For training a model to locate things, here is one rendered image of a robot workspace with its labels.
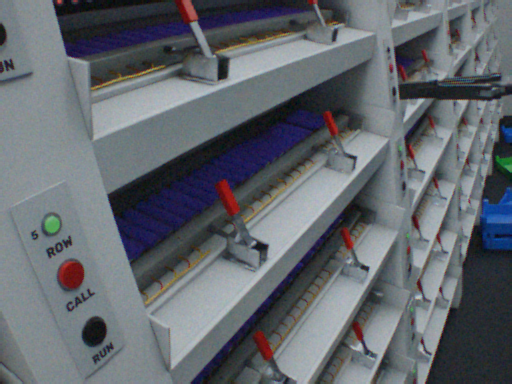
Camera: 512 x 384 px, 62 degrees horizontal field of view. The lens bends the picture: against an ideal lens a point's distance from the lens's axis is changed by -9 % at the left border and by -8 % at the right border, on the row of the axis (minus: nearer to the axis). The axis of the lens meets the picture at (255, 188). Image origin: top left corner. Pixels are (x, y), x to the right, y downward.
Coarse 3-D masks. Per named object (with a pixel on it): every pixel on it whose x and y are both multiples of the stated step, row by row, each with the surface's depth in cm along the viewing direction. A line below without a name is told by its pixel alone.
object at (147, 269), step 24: (336, 120) 79; (312, 144) 69; (336, 144) 73; (264, 168) 60; (288, 168) 63; (240, 192) 54; (264, 192) 57; (216, 216) 50; (168, 240) 45; (192, 240) 47; (144, 264) 41; (168, 264) 44; (192, 264) 45; (144, 288) 42
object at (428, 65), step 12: (396, 48) 140; (408, 48) 138; (420, 48) 136; (396, 60) 130; (408, 60) 133; (420, 60) 133; (432, 60) 134; (444, 60) 134; (408, 72) 117; (420, 72) 122; (432, 72) 132; (444, 72) 134; (408, 108) 97; (420, 108) 104; (408, 120) 93
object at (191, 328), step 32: (320, 96) 85; (352, 128) 82; (384, 128) 80; (320, 160) 70; (320, 192) 61; (352, 192) 68; (288, 224) 54; (320, 224) 58; (192, 256) 47; (288, 256) 51; (160, 288) 42; (192, 288) 43; (224, 288) 43; (256, 288) 45; (160, 320) 39; (192, 320) 39; (224, 320) 41; (192, 352) 37
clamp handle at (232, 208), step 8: (216, 184) 45; (224, 184) 45; (224, 192) 45; (224, 200) 45; (232, 200) 46; (232, 208) 45; (232, 216) 46; (240, 216) 46; (240, 224) 46; (240, 232) 46; (248, 232) 47; (240, 240) 47; (248, 240) 46
